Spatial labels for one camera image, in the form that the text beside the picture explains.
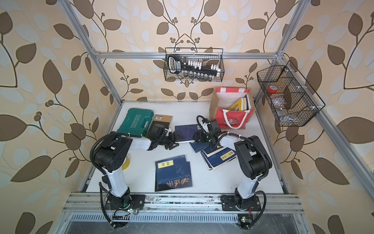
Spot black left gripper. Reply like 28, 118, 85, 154
156, 132, 184, 149

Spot brown and black book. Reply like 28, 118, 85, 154
147, 114, 173, 135

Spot yellow cartoon man book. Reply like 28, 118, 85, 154
228, 99, 241, 111

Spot black and white large book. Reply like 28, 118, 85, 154
246, 94, 252, 110

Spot yellow book purple hedgehog cover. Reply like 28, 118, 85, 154
241, 97, 248, 111

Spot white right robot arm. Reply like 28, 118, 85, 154
193, 115, 272, 211

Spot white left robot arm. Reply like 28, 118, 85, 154
90, 124, 179, 229

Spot red and burlap canvas bag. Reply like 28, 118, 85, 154
209, 87, 255, 130

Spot navy book with yellow label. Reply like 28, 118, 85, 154
190, 142, 236, 160

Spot lower navy book yellow label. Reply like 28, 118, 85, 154
200, 147, 237, 170

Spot navy book yellow label front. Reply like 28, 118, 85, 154
155, 155, 190, 192

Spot green plastic tool case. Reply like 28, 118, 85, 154
117, 108, 154, 137

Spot dark book large white characters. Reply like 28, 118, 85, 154
154, 161, 193, 192

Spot yellow tape roll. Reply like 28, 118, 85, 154
122, 157, 130, 171

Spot socket wrench set in basket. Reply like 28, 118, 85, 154
165, 55, 223, 77

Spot red tape roll in basket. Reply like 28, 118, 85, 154
267, 85, 278, 94

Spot black wire basket back wall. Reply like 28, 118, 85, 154
163, 47, 225, 82

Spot black wire basket wall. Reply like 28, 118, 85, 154
163, 47, 225, 82
257, 61, 325, 127

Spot black wire basket right wall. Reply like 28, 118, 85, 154
257, 61, 325, 127

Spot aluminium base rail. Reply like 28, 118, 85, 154
62, 191, 306, 224

